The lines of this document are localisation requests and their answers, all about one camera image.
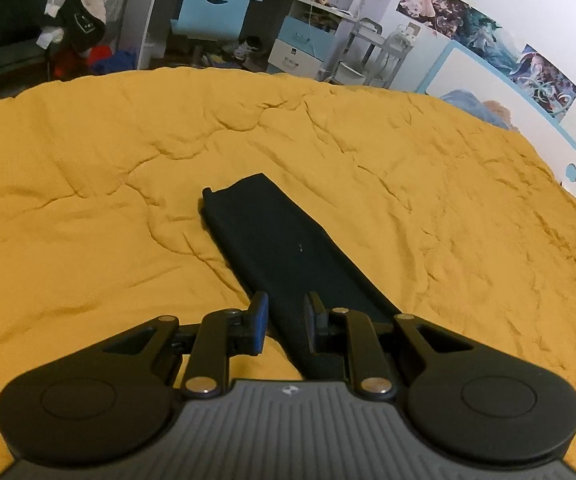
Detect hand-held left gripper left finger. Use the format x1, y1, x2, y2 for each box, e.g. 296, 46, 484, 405
95, 291, 269, 396

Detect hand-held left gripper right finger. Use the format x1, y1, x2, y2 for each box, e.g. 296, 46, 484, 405
304, 291, 473, 396

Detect black pants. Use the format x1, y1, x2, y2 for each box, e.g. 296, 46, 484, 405
200, 172, 403, 381

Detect yellow blanket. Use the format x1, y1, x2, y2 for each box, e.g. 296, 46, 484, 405
0, 67, 576, 480

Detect blue pillow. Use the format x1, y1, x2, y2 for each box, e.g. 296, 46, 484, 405
440, 87, 513, 131

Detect grey metal cart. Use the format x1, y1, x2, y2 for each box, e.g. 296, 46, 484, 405
325, 17, 419, 88

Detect blue white drawer cabinet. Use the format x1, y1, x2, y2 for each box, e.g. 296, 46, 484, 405
268, 15, 341, 81

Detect blue cloth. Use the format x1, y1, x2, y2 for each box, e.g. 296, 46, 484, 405
92, 49, 137, 74

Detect white blue headboard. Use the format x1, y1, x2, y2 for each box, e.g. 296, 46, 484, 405
418, 40, 576, 256

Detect blue chair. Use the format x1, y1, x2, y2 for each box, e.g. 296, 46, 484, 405
170, 0, 263, 68

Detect red cloth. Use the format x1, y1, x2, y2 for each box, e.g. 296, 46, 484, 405
52, 45, 115, 82

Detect white desk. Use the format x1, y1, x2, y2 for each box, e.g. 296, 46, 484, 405
118, 0, 359, 76

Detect anime wall poster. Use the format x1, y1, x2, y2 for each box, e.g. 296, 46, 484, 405
510, 45, 576, 123
396, 0, 471, 41
455, 7, 521, 78

